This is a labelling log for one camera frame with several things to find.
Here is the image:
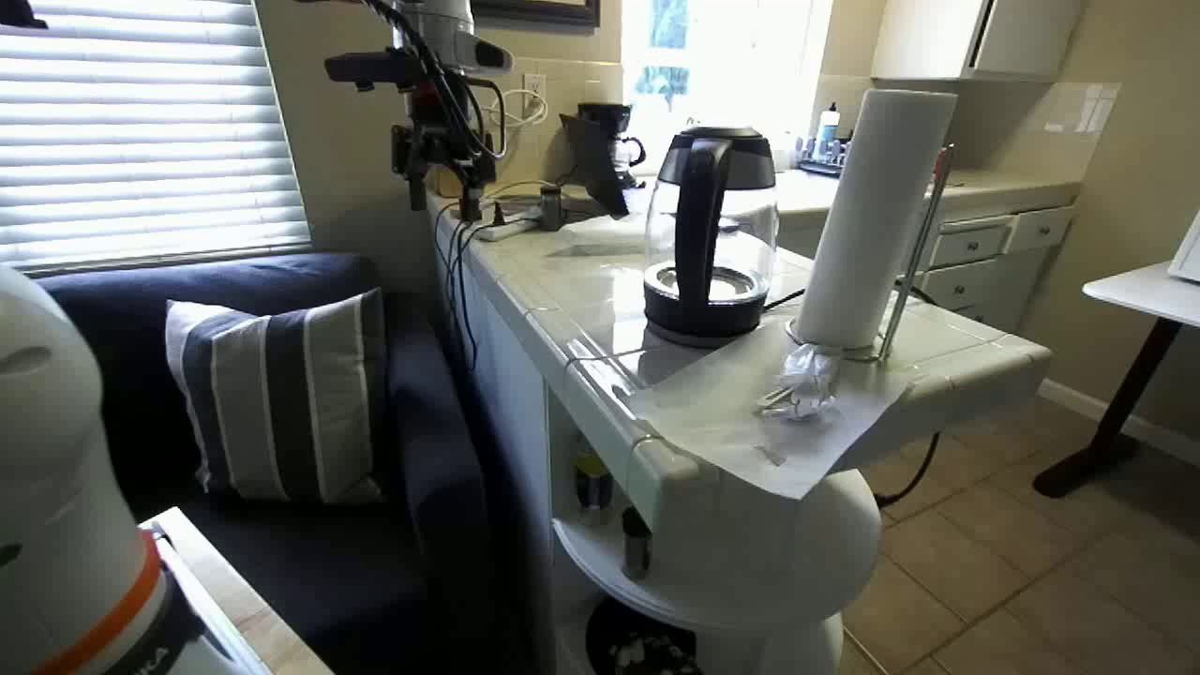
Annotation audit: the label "white kitchen cabinet counter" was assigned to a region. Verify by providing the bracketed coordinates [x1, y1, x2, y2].
[772, 164, 1080, 337]

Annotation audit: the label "small dark shelf item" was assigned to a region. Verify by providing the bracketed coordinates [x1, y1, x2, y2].
[618, 501, 656, 580]

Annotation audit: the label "white table black legs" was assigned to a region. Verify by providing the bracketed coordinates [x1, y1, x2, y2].
[1028, 259, 1200, 501]

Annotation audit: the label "bright kitchen window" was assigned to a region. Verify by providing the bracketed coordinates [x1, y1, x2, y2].
[618, 0, 837, 144]

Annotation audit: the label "crumpled clear plastic wrap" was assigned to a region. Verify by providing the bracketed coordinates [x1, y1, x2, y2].
[748, 342, 845, 425]

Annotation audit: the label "white cloth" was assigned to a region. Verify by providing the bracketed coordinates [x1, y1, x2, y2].
[625, 315, 915, 501]

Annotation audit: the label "blue liquid soap bottle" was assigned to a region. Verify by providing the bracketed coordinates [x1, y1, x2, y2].
[811, 102, 845, 167]

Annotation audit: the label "navy blue sofa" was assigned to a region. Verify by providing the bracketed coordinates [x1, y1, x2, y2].
[33, 247, 530, 675]

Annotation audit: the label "glass electric kettle black lid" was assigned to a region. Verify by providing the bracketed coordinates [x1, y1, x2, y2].
[637, 122, 785, 344]

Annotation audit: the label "black floor power cable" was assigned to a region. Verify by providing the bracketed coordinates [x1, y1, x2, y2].
[873, 427, 946, 509]

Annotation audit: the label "small yellow black bottle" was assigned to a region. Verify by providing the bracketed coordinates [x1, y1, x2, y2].
[568, 445, 615, 519]

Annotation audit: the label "black stereo camera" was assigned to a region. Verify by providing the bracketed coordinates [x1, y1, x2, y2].
[323, 30, 512, 92]

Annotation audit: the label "white paper towel roll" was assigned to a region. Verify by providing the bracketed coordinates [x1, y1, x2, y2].
[790, 80, 962, 356]

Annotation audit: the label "grey white striped pillow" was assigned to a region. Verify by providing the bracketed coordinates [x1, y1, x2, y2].
[161, 284, 393, 509]

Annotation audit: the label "white window blinds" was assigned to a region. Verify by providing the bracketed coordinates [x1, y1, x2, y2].
[0, 0, 315, 277]

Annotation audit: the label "white upper wall cabinet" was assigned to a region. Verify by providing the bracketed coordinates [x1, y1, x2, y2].
[870, 0, 1086, 89]

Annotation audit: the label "black coffee maker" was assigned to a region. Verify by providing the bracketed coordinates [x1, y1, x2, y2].
[555, 102, 647, 221]

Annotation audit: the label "metal paper towel holder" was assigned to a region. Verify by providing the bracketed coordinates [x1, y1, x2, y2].
[873, 144, 960, 366]

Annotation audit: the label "dark framed wall picture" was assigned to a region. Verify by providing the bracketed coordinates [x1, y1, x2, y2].
[470, 0, 605, 30]

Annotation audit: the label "black camera tripod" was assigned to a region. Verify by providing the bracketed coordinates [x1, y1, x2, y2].
[385, 0, 505, 227]

